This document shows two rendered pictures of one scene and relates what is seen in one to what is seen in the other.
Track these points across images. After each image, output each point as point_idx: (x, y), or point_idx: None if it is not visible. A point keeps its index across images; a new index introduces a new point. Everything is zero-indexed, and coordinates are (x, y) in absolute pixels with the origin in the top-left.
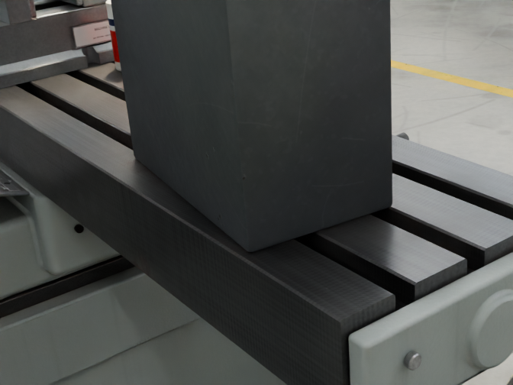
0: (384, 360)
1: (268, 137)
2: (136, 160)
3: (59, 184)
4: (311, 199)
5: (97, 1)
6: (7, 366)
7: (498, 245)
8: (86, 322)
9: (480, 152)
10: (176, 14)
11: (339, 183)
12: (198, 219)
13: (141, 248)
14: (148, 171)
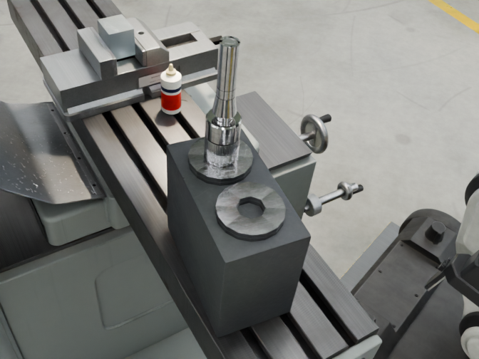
0: None
1: (234, 305)
2: (168, 229)
3: (124, 206)
4: (250, 318)
5: (155, 63)
6: (85, 264)
7: (330, 356)
8: (128, 243)
9: (390, 44)
10: (200, 234)
11: (265, 311)
12: (196, 299)
13: (165, 279)
14: (174, 243)
